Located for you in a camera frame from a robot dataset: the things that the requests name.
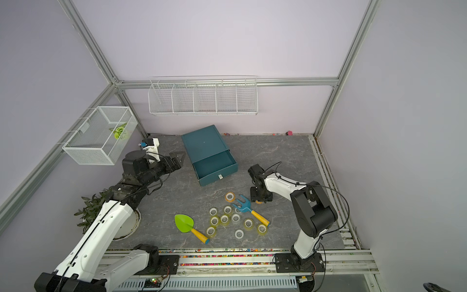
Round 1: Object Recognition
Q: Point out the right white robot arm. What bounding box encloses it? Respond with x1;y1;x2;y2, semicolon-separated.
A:
248;164;338;274

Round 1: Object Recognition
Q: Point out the green potted plant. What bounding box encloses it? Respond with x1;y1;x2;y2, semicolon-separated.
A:
74;189;141;242

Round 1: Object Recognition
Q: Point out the white mesh wall basket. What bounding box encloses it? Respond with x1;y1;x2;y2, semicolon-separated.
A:
62;106;138;165

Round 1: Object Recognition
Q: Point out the white wire wall shelf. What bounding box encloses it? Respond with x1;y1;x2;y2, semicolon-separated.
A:
148;75;259;116

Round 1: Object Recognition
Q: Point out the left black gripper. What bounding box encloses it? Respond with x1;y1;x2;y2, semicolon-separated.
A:
140;151;186;187

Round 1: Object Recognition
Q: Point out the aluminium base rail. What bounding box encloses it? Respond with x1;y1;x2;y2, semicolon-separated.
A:
128;248;383;290

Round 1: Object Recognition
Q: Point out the orange tape roll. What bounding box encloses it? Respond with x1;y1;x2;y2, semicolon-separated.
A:
225;192;236;203

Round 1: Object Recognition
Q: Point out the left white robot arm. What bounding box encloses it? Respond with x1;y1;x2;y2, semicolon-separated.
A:
34;150;186;292

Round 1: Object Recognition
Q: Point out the blue toy rake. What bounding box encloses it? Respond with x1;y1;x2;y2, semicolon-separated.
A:
231;195;270;226

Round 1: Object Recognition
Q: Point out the white vent grille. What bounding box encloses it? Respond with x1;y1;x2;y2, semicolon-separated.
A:
114;276;299;292

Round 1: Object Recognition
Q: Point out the green toy in basket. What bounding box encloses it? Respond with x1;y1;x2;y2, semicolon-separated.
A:
109;123;128;141

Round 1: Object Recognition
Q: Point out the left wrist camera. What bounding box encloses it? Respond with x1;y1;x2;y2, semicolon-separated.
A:
139;137;161;162

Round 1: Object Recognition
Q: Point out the green toy shovel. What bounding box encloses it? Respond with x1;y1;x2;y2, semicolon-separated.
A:
174;214;209;244

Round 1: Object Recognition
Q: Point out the teal three-drawer cabinet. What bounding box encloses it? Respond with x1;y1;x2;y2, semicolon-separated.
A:
181;125;238;187

